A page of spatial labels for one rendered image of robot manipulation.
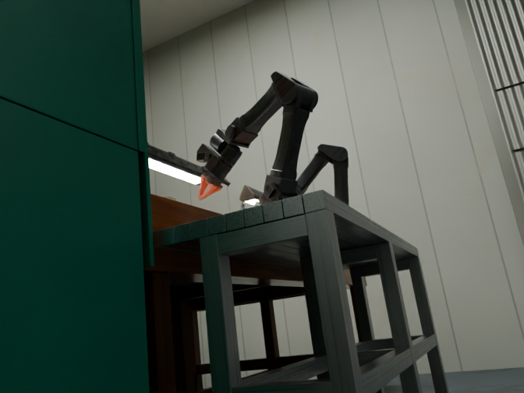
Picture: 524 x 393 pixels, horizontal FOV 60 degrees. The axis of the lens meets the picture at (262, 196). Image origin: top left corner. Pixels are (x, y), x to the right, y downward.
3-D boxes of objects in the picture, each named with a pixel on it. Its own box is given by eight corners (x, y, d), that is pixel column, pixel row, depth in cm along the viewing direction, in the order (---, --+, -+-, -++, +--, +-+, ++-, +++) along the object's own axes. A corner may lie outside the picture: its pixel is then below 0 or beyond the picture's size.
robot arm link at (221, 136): (202, 145, 149) (216, 112, 145) (223, 150, 155) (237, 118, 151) (219, 161, 141) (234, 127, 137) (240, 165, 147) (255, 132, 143)
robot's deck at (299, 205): (419, 257, 191) (417, 248, 192) (325, 208, 87) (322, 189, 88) (236, 288, 228) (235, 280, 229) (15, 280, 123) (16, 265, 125)
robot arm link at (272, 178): (261, 197, 127) (285, 82, 125) (278, 200, 132) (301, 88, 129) (276, 201, 123) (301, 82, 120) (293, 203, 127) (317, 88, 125)
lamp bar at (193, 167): (213, 181, 191) (211, 165, 193) (97, 136, 138) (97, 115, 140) (197, 185, 195) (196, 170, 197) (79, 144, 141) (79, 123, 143)
